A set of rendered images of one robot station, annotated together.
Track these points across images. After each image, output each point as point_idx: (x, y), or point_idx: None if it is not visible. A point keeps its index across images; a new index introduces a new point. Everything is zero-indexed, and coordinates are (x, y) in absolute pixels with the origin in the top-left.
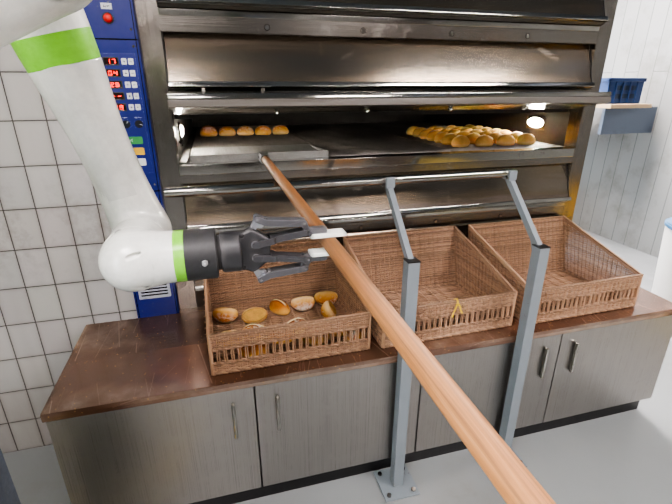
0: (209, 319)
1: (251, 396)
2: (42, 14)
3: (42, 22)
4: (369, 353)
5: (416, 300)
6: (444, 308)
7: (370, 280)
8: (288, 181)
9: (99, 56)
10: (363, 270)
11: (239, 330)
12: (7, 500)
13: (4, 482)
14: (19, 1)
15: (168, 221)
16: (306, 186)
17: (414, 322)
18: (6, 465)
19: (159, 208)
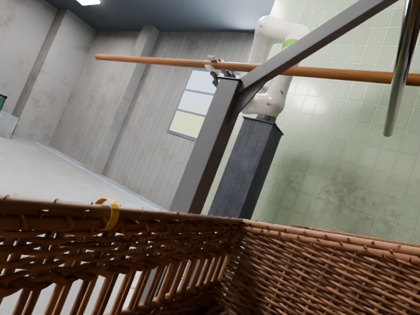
0: (329, 232)
1: None
2: (256, 40)
3: (258, 42)
4: (218, 293)
5: (194, 148)
6: (136, 235)
7: (174, 59)
8: (350, 69)
9: (288, 45)
10: (412, 247)
11: (302, 226)
12: (239, 199)
13: (242, 194)
14: (254, 40)
15: (268, 96)
16: (392, 72)
17: (177, 191)
18: (247, 192)
19: (270, 91)
